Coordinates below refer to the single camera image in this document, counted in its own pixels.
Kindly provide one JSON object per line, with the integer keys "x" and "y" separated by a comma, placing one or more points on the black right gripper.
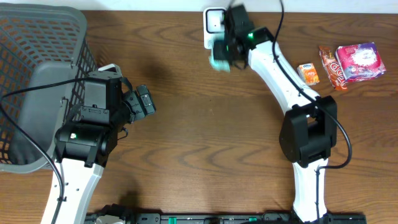
{"x": 219, "y": 53}

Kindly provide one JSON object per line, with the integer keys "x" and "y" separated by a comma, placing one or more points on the small orange snack packet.
{"x": 308, "y": 74}

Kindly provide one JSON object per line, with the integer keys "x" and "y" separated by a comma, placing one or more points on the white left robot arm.
{"x": 86, "y": 139}

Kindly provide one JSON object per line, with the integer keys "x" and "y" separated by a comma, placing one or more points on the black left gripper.
{"x": 137, "y": 104}

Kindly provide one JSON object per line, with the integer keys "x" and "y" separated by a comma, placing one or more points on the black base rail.
{"x": 155, "y": 218}

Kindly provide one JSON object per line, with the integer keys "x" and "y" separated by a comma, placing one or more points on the teal snack packet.
{"x": 217, "y": 65}

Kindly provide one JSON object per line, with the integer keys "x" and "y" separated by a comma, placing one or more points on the purple snack pack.
{"x": 360, "y": 62}

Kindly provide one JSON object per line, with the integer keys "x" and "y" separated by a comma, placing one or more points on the grey plastic mesh basket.
{"x": 43, "y": 48}

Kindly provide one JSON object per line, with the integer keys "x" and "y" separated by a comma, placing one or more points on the orange Top chocolate bar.
{"x": 332, "y": 68}

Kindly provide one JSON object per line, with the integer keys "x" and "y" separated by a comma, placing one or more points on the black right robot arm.
{"x": 309, "y": 126}

